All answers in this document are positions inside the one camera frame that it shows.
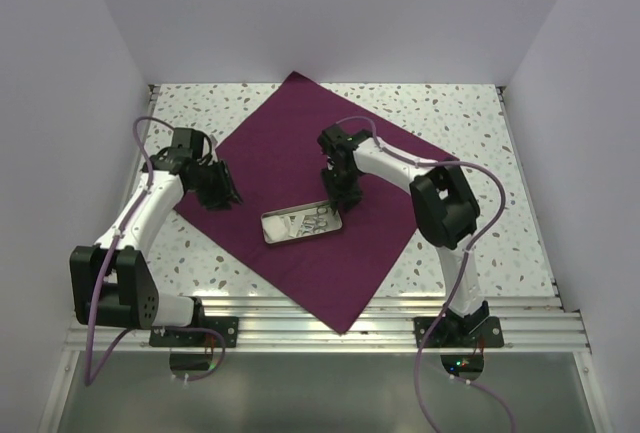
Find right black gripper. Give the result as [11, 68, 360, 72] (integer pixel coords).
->
[323, 164, 364, 213]

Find steel forceps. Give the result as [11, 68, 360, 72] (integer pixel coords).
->
[302, 207, 330, 233]

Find metal tray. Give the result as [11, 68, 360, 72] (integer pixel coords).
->
[260, 200, 343, 245]

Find white gauze pad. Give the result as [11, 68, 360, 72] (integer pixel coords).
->
[263, 216, 289, 242]

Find purple cloth mat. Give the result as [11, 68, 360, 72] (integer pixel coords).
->
[173, 70, 461, 337]

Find white strip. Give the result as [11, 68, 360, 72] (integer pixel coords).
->
[284, 214, 305, 238]

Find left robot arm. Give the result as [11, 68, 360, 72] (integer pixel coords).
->
[69, 128, 241, 346]

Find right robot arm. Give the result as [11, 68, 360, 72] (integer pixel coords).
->
[318, 124, 489, 346]

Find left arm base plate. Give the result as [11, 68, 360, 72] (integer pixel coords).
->
[149, 316, 239, 348]

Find aluminium rail frame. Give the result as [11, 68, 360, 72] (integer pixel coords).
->
[63, 297, 591, 354]

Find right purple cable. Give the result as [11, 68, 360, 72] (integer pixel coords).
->
[334, 116, 516, 433]

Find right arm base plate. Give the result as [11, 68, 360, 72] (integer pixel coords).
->
[425, 316, 505, 349]

